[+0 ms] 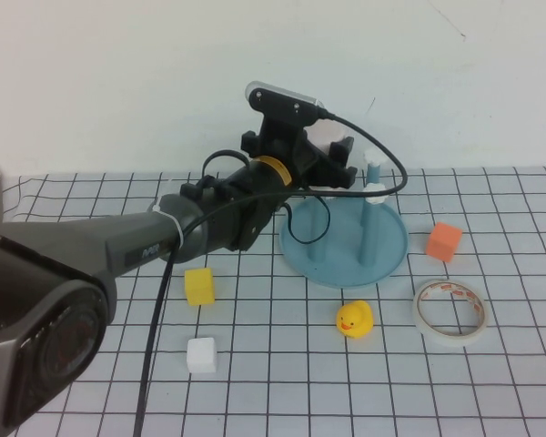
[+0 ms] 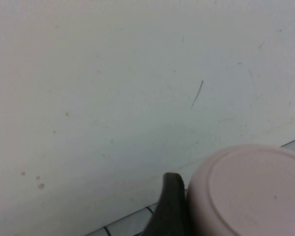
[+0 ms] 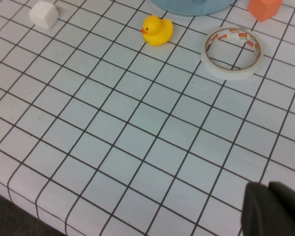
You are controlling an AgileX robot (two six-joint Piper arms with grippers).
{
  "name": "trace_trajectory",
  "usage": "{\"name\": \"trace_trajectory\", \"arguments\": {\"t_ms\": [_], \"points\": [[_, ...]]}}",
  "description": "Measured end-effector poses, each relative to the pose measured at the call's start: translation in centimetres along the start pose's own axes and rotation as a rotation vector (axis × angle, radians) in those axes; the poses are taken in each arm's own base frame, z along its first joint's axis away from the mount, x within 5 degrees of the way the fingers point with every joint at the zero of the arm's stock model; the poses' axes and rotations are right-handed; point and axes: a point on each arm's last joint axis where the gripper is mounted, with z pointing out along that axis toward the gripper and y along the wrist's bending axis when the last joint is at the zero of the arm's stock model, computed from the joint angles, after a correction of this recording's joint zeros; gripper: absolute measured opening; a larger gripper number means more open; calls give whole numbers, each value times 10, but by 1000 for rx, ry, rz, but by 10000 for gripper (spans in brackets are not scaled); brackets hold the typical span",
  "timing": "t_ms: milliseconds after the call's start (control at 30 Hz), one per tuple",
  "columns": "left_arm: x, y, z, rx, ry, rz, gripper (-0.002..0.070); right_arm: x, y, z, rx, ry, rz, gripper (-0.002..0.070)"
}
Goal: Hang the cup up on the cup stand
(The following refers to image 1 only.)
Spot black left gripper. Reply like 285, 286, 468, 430
239, 113, 359, 190

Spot pink plastic cup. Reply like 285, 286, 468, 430
305, 121, 352, 158

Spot teal cup stand white caps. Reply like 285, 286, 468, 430
279, 147, 410, 289

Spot orange foam cube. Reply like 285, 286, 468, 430
426, 221, 464, 264

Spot yellow rubber duck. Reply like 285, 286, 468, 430
336, 300, 375, 339

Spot white zip tie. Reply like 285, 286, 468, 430
147, 202, 186, 249

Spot white tape roll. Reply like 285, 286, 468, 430
411, 278, 489, 348

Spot yellow foam cube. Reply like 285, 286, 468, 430
184, 267, 216, 307

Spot grey checkered tablecloth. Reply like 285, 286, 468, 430
0, 167, 546, 437

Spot white foam cube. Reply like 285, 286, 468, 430
186, 337, 218, 375

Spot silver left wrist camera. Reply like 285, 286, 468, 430
245, 80, 329, 127

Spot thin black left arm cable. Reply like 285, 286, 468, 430
281, 193, 332, 246

